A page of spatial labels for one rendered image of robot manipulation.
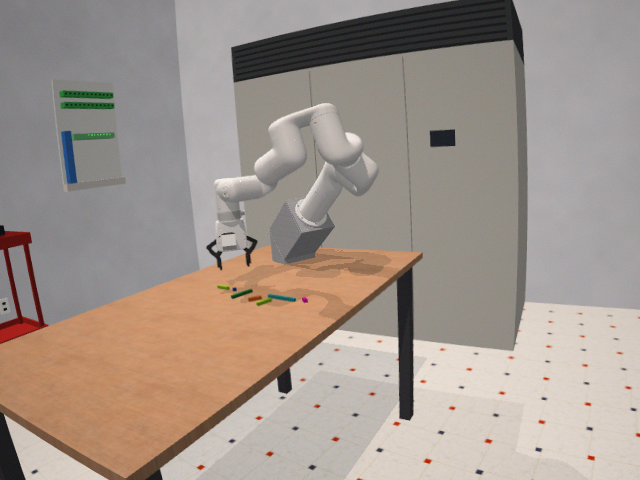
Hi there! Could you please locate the turquoise rod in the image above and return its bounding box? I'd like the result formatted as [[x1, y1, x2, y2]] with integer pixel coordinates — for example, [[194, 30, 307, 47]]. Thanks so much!
[[268, 294, 296, 302]]

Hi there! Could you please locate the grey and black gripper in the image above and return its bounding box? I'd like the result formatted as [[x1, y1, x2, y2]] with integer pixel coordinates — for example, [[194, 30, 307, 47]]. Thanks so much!
[[206, 218, 258, 270]]

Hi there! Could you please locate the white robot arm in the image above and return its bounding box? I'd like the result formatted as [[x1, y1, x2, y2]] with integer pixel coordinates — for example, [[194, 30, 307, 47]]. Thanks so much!
[[214, 103, 379, 227]]

